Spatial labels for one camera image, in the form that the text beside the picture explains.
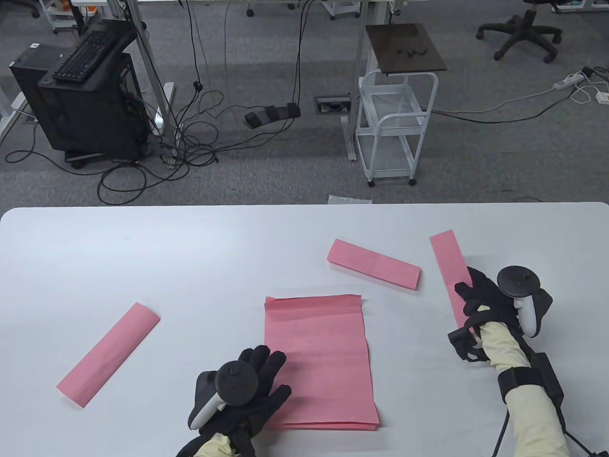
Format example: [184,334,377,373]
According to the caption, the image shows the person's left hand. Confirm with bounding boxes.
[188,345,292,437]

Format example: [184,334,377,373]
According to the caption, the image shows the person's right hand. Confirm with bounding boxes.
[454,266,520,330]

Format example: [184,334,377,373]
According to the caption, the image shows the person's left forearm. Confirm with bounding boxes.
[176,431,257,457]

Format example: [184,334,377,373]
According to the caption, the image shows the person's right forearm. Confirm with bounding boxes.
[476,320,571,457]

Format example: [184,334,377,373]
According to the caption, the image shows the black white hand controller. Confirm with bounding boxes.
[188,360,261,429]
[496,265,553,338]

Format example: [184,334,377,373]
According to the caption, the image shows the white power strip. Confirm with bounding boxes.
[553,71,587,91]

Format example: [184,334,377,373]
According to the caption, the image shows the metal floor socket box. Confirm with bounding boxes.
[315,95,352,114]

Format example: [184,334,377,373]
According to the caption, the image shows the black foot pedal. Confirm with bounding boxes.
[244,102,302,128]

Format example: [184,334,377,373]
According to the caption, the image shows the dark brown board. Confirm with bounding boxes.
[365,23,448,77]

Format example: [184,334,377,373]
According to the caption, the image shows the black office chair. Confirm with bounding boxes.
[476,0,563,63]

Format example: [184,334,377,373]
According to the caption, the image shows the black computer tower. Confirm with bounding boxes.
[10,19,152,169]

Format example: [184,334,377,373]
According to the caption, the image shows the metal desk leg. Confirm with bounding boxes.
[106,0,177,165]

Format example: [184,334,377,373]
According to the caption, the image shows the black keyboard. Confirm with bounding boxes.
[52,30,123,82]

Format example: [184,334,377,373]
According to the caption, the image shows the black chair base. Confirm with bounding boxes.
[0,0,41,19]

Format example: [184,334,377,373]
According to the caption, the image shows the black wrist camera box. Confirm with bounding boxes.
[497,352,566,407]

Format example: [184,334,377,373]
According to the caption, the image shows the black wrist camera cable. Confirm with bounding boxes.
[490,407,609,457]

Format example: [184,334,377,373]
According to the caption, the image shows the long dark floor cable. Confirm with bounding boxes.
[431,88,579,124]

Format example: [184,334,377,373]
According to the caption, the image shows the white wire cart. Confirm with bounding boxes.
[354,69,439,187]

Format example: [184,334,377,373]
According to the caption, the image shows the black floor cables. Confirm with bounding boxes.
[5,0,317,206]

